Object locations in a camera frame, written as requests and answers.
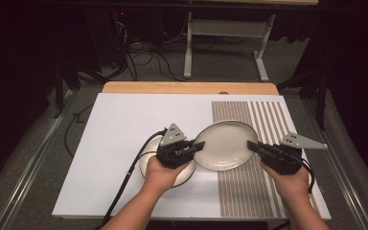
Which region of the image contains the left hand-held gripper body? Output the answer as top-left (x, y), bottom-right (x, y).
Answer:
top-left (155, 123), bottom-right (196, 170)

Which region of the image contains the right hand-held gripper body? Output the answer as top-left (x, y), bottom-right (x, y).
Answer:
top-left (258, 132), bottom-right (329, 175)

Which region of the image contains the grey streaked ceramic plate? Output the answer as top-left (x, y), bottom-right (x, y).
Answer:
top-left (193, 120), bottom-right (259, 172)
top-left (139, 135), bottom-right (197, 189)

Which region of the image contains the person's right hand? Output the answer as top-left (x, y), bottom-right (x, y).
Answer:
top-left (260, 162), bottom-right (311, 200)

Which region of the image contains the person's left hand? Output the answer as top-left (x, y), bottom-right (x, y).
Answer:
top-left (143, 155), bottom-right (191, 196)

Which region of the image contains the brown striped placemat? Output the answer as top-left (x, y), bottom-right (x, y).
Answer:
top-left (211, 101), bottom-right (321, 219)

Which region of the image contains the black metal stand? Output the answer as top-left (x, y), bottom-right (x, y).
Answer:
top-left (53, 60), bottom-right (81, 120)
top-left (277, 68), bottom-right (330, 131)

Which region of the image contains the dark box with red light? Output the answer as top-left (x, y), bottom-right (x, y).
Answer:
top-left (85, 9), bottom-right (132, 69)

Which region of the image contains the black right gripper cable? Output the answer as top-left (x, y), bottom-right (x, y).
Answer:
top-left (298, 155), bottom-right (316, 195)

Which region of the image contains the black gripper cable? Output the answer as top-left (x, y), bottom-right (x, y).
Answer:
top-left (298, 155), bottom-right (316, 195)
top-left (94, 128), bottom-right (168, 230)

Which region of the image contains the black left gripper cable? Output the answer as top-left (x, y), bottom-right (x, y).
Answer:
top-left (94, 128), bottom-right (168, 230)

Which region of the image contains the aluminium floor rail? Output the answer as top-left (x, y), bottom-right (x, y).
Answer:
top-left (0, 90), bottom-right (76, 230)
top-left (301, 97), bottom-right (368, 230)

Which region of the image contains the bundle of floor cables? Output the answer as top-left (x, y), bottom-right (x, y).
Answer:
top-left (111, 18), bottom-right (186, 82)

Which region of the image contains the black floor cable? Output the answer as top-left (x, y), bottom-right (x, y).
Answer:
top-left (64, 103), bottom-right (95, 159)

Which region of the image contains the white metal desk frame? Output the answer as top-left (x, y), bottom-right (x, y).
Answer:
top-left (183, 0), bottom-right (320, 82)

